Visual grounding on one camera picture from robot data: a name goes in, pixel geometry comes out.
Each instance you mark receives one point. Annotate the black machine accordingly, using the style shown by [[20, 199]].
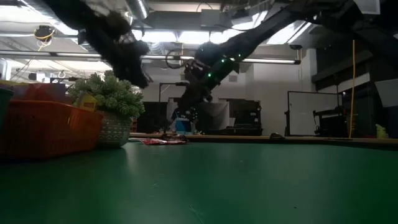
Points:
[[329, 119]]

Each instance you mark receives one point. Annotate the black partition panel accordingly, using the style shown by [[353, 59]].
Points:
[[152, 116]]

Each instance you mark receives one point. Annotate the pale green potted succulent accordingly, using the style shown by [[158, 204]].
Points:
[[109, 96]]

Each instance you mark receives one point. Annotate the white board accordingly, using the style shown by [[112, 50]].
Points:
[[311, 112]]

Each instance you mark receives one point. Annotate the green table mat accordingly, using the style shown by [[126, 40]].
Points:
[[186, 186]]

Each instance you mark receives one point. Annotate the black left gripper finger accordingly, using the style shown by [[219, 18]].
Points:
[[124, 73], [140, 76]]

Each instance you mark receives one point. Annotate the orange plastic basket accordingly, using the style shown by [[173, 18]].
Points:
[[46, 130]]

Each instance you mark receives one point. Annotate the small green object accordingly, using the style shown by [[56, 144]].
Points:
[[381, 131]]

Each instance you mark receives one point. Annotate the black equipment cabinet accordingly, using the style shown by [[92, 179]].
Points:
[[245, 116]]

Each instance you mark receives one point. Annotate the long LED light bar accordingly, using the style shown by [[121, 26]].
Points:
[[270, 61]]

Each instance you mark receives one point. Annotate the black frame stand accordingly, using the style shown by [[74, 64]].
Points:
[[164, 85]]

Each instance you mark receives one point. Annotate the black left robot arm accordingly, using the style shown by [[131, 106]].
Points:
[[81, 15]]

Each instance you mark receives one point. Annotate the red Skittles bag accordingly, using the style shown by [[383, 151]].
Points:
[[152, 141], [175, 142]]

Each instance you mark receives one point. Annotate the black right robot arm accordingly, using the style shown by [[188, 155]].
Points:
[[311, 18]]

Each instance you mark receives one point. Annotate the brown PayDay candy bar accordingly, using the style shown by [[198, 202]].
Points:
[[174, 137]]

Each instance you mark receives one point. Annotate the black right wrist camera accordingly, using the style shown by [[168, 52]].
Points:
[[206, 51]]

